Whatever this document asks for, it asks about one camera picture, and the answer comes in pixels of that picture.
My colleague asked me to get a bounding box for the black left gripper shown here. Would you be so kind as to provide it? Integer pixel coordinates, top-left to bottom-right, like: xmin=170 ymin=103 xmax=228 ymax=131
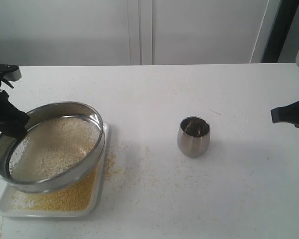
xmin=0 ymin=64 xmax=30 ymax=140

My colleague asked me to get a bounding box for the round stainless steel sieve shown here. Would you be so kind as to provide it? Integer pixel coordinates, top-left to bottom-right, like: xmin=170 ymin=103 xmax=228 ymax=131
xmin=0 ymin=102 xmax=105 ymax=194

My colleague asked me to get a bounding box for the stainless steel cup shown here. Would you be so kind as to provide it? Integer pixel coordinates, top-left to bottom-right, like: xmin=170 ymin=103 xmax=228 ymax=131
xmin=177 ymin=116 xmax=211 ymax=158

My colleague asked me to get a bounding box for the white rectangular plastic tray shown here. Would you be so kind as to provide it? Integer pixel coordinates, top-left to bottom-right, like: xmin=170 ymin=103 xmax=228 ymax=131
xmin=0 ymin=123 xmax=110 ymax=218

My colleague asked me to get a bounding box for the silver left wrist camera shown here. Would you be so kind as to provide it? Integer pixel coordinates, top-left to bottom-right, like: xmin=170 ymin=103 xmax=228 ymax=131
xmin=0 ymin=64 xmax=22 ymax=82

